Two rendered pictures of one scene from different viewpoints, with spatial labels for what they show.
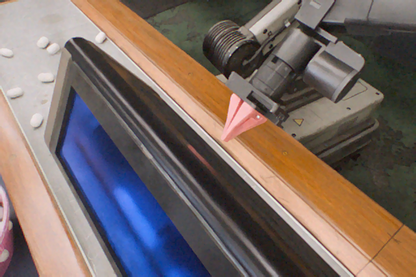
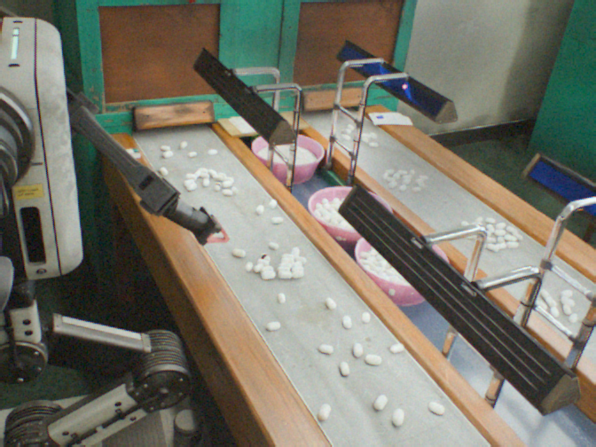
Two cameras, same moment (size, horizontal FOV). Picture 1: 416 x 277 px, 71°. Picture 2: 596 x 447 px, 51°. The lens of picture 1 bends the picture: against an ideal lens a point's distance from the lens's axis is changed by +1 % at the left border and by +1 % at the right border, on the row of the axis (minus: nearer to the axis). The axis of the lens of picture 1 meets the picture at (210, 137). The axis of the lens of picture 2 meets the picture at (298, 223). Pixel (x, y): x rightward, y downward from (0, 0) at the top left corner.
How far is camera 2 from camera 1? 1.77 m
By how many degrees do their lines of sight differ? 98
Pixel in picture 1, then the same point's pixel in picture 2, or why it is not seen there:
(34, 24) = not seen: outside the picture
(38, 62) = (394, 393)
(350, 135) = not seen: outside the picture
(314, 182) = (177, 238)
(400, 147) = not seen: outside the picture
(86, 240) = (313, 251)
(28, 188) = (350, 268)
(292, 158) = (181, 249)
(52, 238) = (329, 246)
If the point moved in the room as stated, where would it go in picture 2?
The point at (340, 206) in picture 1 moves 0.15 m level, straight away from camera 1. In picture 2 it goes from (172, 227) to (121, 241)
